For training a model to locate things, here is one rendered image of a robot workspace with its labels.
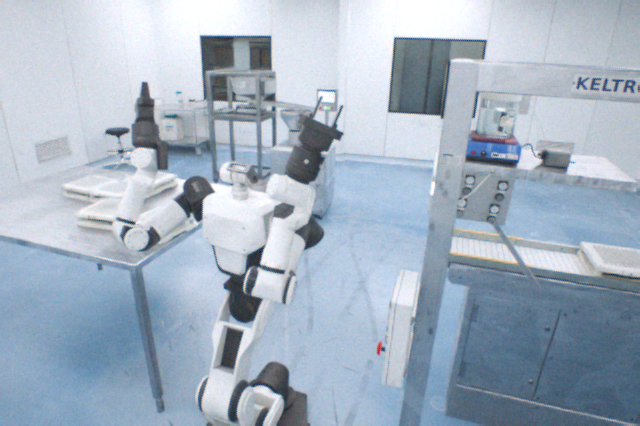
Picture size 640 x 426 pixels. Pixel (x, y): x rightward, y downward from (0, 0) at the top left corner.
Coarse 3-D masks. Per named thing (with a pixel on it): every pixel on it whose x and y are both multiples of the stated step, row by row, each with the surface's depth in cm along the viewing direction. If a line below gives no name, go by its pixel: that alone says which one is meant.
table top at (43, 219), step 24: (72, 168) 298; (96, 168) 300; (0, 192) 246; (24, 192) 247; (48, 192) 248; (168, 192) 254; (216, 192) 257; (0, 216) 211; (24, 216) 212; (48, 216) 213; (72, 216) 214; (0, 240) 193; (24, 240) 187; (48, 240) 187; (72, 240) 188; (96, 240) 189; (120, 264) 171; (144, 264) 174
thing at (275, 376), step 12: (264, 372) 187; (276, 372) 187; (288, 372) 193; (252, 384) 184; (264, 384) 181; (276, 384) 182; (288, 384) 192; (288, 396) 194; (300, 396) 197; (288, 408) 189; (300, 408) 190; (288, 420) 184; (300, 420) 184
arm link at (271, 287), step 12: (276, 228) 104; (276, 240) 103; (288, 240) 104; (264, 252) 104; (276, 252) 102; (288, 252) 104; (264, 264) 103; (276, 264) 102; (288, 264) 105; (252, 276) 104; (264, 276) 103; (276, 276) 103; (288, 276) 106; (252, 288) 105; (264, 288) 103; (276, 288) 103; (276, 300) 105
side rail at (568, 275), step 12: (480, 264) 167; (492, 264) 166; (504, 264) 164; (516, 264) 163; (552, 276) 160; (564, 276) 158; (576, 276) 157; (588, 276) 155; (600, 276) 155; (624, 288) 152; (636, 288) 151
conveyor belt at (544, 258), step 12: (456, 240) 191; (468, 240) 191; (480, 240) 191; (456, 252) 179; (468, 252) 179; (480, 252) 180; (492, 252) 180; (504, 252) 180; (528, 252) 181; (540, 252) 181; (552, 252) 181; (468, 264) 171; (540, 264) 170; (552, 264) 171; (564, 264) 171; (576, 264) 171
